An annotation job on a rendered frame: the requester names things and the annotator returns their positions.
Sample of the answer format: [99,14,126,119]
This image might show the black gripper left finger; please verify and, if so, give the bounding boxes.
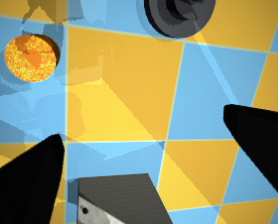
[0,134,65,224]

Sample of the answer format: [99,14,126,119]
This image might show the orange knob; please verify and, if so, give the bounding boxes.
[5,34,61,82]

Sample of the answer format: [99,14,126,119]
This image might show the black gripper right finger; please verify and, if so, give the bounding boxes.
[223,104,278,192]

